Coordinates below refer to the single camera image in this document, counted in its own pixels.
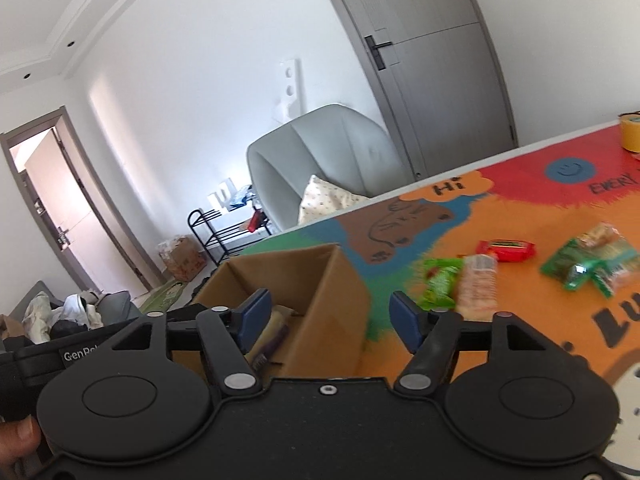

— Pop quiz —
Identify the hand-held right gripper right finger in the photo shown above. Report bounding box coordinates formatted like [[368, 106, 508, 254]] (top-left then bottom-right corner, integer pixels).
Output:
[[388, 289, 554, 397]]

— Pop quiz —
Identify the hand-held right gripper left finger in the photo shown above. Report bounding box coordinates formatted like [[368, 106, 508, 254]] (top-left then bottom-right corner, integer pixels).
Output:
[[106, 287, 274, 397]]

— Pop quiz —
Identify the large pale snack packet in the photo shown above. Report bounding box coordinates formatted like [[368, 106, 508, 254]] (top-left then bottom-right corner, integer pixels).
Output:
[[245, 306, 305, 372]]

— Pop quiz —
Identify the green snack packet red picture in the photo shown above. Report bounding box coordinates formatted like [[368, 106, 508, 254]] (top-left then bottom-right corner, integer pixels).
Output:
[[417, 257, 466, 311]]

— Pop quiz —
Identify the cardboard box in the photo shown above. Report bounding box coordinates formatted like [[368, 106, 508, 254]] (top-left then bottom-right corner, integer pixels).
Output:
[[192, 242, 372, 381]]

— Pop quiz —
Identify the clear cracker packet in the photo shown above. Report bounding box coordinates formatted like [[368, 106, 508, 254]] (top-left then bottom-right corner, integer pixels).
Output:
[[459, 254, 499, 322], [575, 221, 626, 251]]

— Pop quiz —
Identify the green white snack packet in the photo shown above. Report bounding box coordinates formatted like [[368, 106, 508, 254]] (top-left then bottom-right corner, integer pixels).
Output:
[[587, 240, 640, 298]]

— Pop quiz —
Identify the person's left hand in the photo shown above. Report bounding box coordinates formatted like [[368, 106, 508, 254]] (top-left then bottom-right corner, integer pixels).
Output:
[[0, 417, 42, 480]]

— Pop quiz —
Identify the green floor mat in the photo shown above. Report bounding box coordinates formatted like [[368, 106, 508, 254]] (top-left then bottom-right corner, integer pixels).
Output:
[[139, 279, 191, 313]]

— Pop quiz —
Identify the pile of clothes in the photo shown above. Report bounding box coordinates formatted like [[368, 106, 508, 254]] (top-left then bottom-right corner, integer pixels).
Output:
[[22, 292, 106, 341]]

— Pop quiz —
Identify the brown printed carton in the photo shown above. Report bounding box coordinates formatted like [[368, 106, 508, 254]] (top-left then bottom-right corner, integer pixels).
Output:
[[158, 236, 207, 281]]

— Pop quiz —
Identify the grey sofa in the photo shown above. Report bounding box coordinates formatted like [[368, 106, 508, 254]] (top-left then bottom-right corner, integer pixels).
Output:
[[0, 280, 143, 351]]

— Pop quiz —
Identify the black shoe rack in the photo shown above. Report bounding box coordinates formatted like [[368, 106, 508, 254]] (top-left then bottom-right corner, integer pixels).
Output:
[[187, 207, 273, 267]]

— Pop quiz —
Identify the colourful printed table mat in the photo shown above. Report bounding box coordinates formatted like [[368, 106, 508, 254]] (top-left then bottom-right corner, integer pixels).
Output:
[[239, 121, 640, 476]]

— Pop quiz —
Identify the blue plastic bag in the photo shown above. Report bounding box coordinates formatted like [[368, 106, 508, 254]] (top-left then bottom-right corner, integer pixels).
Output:
[[227, 185, 261, 208]]

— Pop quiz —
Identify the white dotted pillow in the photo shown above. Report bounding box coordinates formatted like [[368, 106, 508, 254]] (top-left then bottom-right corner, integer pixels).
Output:
[[297, 175, 373, 226]]

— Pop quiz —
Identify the open brown door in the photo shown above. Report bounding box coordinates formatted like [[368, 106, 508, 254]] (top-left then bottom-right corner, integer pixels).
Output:
[[0, 106, 151, 293]]

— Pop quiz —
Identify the grey armchair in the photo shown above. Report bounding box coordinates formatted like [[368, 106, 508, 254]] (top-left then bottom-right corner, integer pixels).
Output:
[[246, 103, 416, 233]]

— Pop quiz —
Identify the grey door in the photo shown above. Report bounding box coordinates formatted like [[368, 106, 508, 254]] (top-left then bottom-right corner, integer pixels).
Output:
[[312, 0, 518, 181]]

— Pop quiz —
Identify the yellow tape roll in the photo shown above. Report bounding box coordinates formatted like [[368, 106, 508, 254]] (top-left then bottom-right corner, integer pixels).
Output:
[[619, 112, 640, 153]]

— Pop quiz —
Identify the black door handle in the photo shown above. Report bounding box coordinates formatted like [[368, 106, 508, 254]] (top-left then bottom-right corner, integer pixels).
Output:
[[364, 35, 401, 72]]

